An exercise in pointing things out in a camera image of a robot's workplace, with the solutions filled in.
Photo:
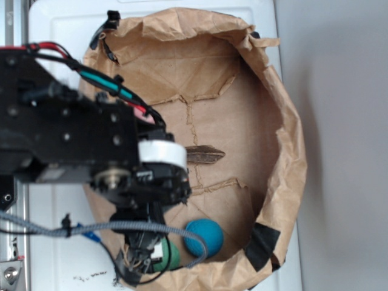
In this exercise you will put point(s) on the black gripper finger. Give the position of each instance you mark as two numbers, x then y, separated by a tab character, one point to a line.
138	251

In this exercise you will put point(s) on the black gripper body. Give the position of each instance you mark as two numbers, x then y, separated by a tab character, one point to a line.
140	192

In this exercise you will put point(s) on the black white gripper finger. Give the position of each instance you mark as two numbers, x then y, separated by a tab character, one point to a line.
152	241

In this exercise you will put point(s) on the green ball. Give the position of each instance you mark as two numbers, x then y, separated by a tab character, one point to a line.
172	256

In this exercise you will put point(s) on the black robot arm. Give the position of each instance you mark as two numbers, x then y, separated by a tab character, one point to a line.
65	123

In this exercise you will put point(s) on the blue ball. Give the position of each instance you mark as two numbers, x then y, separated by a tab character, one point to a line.
210	232

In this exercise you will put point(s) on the brown bark wood piece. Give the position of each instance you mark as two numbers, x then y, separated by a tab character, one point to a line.
203	154

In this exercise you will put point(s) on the brown paper bag bin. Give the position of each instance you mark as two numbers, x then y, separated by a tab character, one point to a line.
208	75

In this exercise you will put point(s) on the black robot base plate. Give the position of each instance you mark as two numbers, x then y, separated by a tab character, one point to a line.
7	194

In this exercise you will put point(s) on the silver metal rail frame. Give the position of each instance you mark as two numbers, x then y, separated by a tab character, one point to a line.
15	249

